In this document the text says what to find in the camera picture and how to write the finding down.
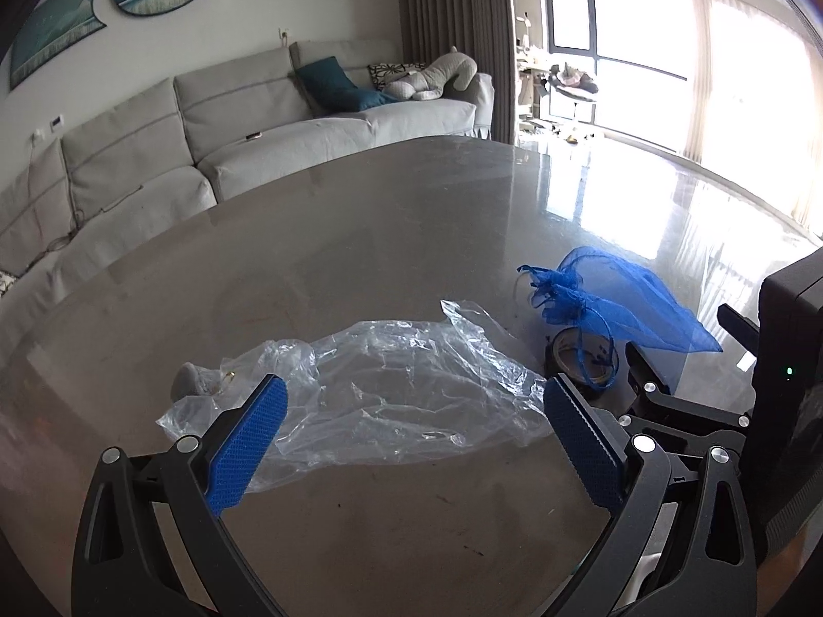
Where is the small grey cloth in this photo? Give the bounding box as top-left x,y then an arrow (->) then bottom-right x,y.
170,363 -> 223,400

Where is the crescent teal wall picture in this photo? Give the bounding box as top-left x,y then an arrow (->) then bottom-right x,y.
9,0 -> 112,92

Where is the clear plastic bag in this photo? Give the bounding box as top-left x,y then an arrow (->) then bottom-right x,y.
157,299 -> 547,467

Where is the grey curtain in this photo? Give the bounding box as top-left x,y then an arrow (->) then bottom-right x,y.
393,0 -> 521,142

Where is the black cable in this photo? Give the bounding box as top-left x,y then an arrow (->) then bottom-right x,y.
26,135 -> 146,251

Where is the swivel chair with clothes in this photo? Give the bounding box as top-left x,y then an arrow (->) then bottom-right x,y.
546,63 -> 602,142

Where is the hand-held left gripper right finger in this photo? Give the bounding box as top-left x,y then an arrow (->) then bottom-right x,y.
542,374 -> 761,617

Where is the light grey fabric sofa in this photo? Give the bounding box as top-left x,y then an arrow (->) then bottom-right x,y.
0,39 -> 496,300

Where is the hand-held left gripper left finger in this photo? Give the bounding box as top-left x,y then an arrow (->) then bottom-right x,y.
69,374 -> 289,617

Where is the blue mesh pouch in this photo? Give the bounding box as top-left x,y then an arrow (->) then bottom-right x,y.
517,245 -> 724,393

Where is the dark framed window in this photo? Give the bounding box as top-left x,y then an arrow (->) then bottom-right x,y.
543,0 -> 692,136

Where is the white cluttered desk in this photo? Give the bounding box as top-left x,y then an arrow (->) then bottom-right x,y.
514,13 -> 547,123

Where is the small round black case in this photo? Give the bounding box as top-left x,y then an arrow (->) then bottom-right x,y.
545,328 -> 621,393

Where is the white sheer curtain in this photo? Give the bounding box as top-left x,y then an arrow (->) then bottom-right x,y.
682,0 -> 823,235

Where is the grey plush toy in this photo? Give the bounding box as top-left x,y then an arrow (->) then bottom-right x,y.
384,47 -> 478,102

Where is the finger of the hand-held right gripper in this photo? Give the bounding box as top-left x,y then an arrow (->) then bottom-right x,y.
717,304 -> 761,370
616,342 -> 753,457

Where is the teal cushion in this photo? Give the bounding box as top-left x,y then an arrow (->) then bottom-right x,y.
294,57 -> 400,112

